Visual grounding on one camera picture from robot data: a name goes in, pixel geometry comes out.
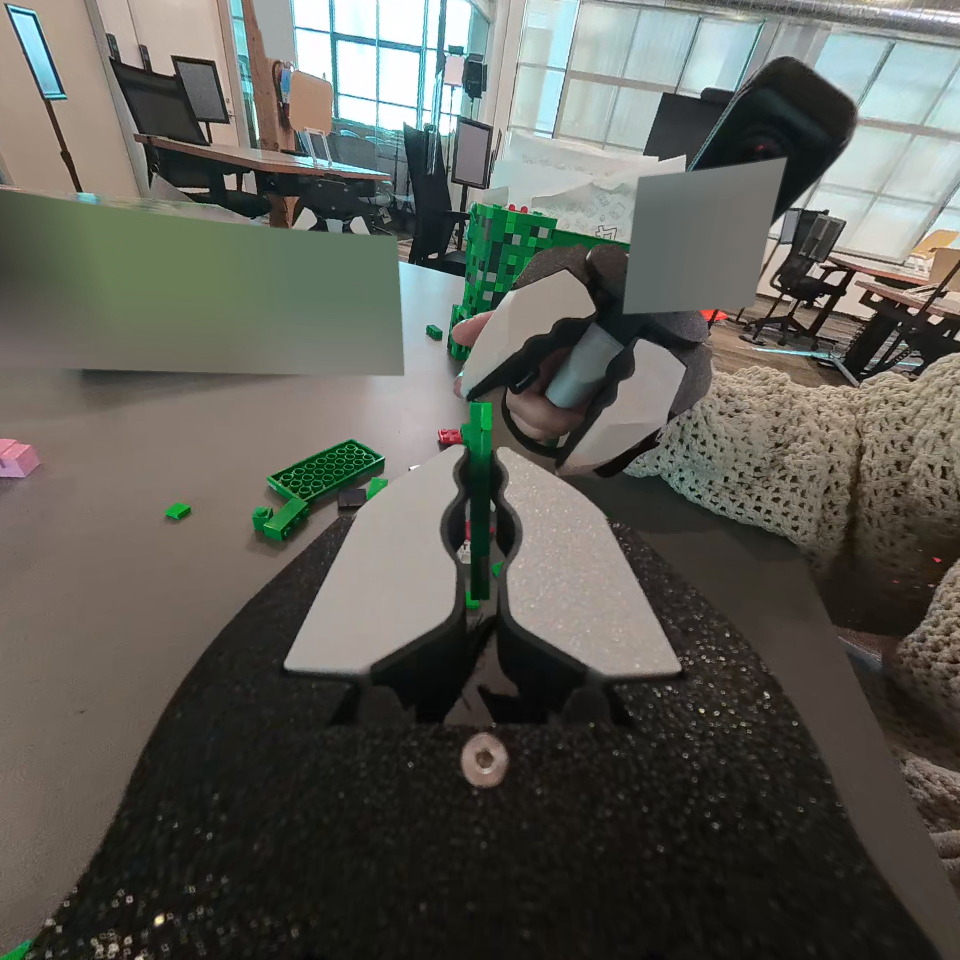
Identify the long green lego brick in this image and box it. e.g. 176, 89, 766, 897
262, 498, 311, 543

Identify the person's cream knit sweater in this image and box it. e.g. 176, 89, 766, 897
892, 558, 960, 852

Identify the wooden post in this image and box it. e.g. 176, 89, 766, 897
240, 0, 303, 228

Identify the green pixel pattern lego box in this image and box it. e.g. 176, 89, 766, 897
459, 201, 633, 320

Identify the black mesh office chair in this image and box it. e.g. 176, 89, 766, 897
748, 210, 849, 348

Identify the cardboard box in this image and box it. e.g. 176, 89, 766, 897
910, 228, 960, 291

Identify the person's right hand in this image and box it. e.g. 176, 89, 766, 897
450, 313, 594, 444

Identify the wooden office desk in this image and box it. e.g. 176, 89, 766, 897
135, 133, 393, 220

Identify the grey screen tablet on stand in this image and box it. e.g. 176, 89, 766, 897
450, 116, 495, 189

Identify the blue framed sign on stand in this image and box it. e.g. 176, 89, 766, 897
6, 6, 84, 193

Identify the wooden desk with black legs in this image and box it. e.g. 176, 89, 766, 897
825, 253, 960, 385

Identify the tall green lego assembly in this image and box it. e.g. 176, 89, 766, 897
461, 401, 498, 610

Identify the white printed paper bag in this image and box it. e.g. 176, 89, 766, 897
491, 131, 688, 245

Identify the tan cardboard board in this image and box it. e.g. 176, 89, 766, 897
288, 70, 334, 135

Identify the grey screen monitor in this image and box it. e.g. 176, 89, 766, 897
171, 54, 231, 126

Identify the large grid window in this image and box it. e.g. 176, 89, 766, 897
291, 0, 490, 135
510, 0, 960, 260

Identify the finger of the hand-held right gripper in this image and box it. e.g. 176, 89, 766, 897
557, 336, 689, 477
459, 272, 599, 401

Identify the person's right forearm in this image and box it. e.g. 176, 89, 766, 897
626, 351, 960, 575

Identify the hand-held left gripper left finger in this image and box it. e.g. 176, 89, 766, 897
283, 446, 470, 685

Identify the black monitor back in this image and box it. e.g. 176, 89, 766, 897
643, 90, 733, 171

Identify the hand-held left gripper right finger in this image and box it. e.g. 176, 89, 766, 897
495, 447, 684, 685

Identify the black computer monitor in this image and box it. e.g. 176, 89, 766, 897
108, 56, 213, 149

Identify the large green lego plate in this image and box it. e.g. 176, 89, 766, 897
267, 439, 387, 502

